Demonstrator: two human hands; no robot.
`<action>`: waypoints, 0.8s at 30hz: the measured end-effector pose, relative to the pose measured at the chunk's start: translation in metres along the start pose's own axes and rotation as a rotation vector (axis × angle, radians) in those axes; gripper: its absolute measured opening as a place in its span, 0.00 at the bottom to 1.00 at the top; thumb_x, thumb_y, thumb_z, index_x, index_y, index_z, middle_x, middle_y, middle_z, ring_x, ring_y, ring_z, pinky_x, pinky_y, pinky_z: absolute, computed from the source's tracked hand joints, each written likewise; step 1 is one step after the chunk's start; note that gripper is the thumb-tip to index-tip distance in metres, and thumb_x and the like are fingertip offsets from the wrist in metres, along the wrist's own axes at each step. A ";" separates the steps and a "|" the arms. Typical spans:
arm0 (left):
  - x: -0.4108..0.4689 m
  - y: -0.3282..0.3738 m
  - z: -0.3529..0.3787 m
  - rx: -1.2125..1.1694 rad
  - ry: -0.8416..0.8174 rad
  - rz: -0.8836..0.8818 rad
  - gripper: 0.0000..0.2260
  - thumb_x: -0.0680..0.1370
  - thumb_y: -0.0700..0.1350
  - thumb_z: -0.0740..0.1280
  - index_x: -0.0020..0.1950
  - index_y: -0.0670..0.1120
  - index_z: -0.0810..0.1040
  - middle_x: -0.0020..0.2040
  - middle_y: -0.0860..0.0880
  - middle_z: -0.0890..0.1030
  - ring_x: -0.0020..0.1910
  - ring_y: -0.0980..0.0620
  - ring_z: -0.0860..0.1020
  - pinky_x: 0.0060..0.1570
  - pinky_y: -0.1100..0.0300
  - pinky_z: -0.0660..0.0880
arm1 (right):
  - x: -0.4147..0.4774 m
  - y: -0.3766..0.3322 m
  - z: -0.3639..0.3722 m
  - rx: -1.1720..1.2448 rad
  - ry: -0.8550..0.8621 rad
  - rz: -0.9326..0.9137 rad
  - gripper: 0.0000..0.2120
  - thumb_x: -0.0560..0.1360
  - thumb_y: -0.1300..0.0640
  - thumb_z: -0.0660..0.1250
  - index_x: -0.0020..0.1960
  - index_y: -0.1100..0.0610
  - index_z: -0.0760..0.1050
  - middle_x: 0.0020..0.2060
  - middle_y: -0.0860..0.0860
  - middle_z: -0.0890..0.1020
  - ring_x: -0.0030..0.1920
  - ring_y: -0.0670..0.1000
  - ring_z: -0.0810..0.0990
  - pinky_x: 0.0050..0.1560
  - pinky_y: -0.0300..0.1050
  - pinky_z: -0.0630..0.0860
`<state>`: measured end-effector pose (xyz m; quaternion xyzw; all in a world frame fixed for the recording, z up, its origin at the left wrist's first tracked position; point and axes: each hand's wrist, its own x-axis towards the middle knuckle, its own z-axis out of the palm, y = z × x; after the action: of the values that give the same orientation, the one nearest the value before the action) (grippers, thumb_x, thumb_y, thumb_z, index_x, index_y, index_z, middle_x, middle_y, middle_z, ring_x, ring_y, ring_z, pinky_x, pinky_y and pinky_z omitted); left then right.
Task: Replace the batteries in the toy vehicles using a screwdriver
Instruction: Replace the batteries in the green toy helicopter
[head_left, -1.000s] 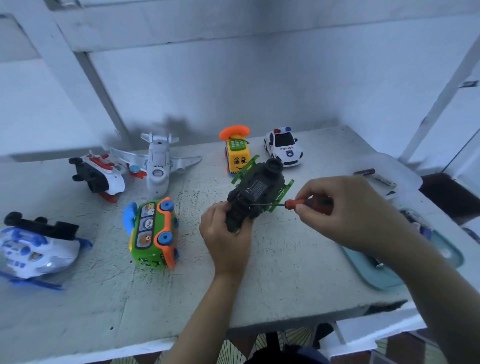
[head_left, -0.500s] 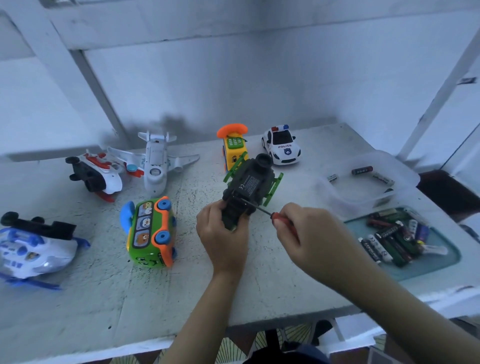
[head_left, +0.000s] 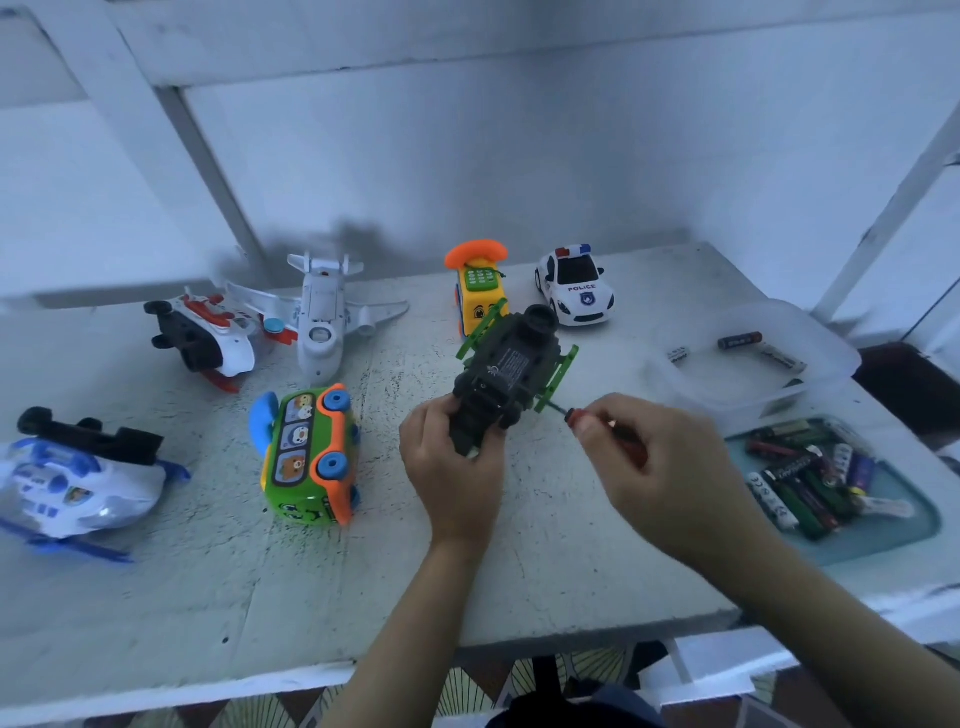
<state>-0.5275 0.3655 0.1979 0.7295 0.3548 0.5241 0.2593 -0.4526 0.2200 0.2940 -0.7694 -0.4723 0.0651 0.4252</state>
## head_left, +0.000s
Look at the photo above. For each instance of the person's left hand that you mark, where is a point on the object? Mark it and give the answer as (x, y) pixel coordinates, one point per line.
(450, 480)

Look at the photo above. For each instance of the person's right hand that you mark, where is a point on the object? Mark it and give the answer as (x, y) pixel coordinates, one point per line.
(675, 480)

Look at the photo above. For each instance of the red screwdriver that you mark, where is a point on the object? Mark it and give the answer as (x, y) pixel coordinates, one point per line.
(600, 432)

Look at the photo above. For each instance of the dark green toy helicopter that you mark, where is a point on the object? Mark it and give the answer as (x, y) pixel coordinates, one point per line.
(510, 375)

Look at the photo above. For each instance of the white orange battery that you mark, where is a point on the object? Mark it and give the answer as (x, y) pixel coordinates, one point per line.
(678, 356)

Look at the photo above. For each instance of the pile of batteries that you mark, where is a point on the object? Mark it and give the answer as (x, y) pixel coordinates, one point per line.
(810, 473)

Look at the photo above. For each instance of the clear plastic container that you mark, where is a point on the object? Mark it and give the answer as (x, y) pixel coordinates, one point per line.
(750, 360)

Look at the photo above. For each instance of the green orange toy car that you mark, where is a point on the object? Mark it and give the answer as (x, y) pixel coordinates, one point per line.
(305, 458)

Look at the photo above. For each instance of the black red battery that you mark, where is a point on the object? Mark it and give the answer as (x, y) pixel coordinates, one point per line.
(738, 341)

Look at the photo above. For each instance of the white grey battery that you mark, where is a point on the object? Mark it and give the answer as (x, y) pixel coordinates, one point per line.
(780, 359)

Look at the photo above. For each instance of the yellow orange toy car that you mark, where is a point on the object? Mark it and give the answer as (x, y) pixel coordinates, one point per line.
(477, 285)

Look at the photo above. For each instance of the white toy airplane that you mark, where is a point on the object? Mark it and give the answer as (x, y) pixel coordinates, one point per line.
(318, 308)

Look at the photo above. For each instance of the black white toy car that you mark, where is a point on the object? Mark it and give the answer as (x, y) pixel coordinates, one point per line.
(578, 285)

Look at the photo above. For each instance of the teal container lid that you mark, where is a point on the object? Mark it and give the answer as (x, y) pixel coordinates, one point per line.
(900, 525)

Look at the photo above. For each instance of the dark brown storage box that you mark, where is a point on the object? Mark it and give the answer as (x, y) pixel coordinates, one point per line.
(923, 390)

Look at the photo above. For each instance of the red white toy vehicle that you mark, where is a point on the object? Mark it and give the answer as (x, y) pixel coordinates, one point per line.
(203, 333)

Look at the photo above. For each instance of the white blue toy vehicle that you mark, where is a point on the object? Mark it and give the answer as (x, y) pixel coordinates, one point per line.
(75, 483)

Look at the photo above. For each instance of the person's right forearm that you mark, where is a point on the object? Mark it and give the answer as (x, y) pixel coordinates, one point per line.
(840, 645)

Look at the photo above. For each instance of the person's left forearm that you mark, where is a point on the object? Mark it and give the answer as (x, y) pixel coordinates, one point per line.
(398, 645)

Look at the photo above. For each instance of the person's dark trousers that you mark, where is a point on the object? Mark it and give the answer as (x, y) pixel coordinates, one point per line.
(578, 711)

